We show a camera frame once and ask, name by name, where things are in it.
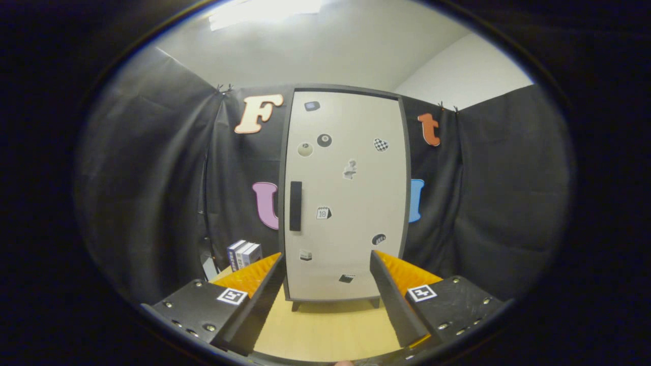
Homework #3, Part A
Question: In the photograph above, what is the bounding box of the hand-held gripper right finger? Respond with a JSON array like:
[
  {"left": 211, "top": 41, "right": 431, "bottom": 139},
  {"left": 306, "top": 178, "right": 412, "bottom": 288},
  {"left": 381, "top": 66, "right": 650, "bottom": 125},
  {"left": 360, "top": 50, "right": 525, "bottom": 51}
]
[{"left": 370, "top": 249, "right": 514, "bottom": 351}]

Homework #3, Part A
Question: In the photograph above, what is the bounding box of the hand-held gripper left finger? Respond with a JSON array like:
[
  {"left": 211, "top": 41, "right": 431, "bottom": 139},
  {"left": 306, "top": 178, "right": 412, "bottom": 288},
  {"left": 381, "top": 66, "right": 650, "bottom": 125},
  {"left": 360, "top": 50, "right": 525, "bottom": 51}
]
[{"left": 140, "top": 252, "right": 285, "bottom": 356}]

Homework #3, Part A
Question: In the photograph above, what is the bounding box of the white spine book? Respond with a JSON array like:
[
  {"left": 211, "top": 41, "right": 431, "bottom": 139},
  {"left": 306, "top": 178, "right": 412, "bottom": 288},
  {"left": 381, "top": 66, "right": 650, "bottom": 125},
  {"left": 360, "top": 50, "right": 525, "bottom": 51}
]
[{"left": 235, "top": 242, "right": 255, "bottom": 270}]

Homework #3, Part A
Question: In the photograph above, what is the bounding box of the white cabinet door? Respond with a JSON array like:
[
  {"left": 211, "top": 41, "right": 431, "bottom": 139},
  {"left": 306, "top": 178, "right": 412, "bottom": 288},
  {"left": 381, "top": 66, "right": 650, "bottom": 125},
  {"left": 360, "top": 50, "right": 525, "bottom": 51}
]
[{"left": 284, "top": 90, "right": 407, "bottom": 301}]

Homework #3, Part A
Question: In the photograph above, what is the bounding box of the blue spine book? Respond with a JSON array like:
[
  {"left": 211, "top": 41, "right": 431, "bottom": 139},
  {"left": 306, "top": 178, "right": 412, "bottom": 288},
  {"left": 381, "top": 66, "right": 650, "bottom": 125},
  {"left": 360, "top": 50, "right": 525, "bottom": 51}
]
[{"left": 227, "top": 240, "right": 247, "bottom": 271}]

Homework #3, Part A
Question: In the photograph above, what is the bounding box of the black door handle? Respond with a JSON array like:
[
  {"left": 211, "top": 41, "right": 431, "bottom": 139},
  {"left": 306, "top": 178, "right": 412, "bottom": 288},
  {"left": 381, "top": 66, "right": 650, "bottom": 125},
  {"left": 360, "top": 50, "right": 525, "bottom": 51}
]
[{"left": 289, "top": 181, "right": 303, "bottom": 232}]

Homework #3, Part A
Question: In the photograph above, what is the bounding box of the dark grey cabinet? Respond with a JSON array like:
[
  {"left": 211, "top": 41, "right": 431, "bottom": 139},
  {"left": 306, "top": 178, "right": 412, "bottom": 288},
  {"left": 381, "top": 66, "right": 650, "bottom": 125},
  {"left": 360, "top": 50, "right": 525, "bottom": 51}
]
[{"left": 277, "top": 84, "right": 413, "bottom": 312}]

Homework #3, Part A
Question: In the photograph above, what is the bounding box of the black backdrop cloth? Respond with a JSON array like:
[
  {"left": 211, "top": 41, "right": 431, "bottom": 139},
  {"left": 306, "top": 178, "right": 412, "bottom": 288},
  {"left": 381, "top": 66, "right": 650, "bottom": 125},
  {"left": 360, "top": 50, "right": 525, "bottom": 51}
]
[{"left": 74, "top": 46, "right": 573, "bottom": 306}]

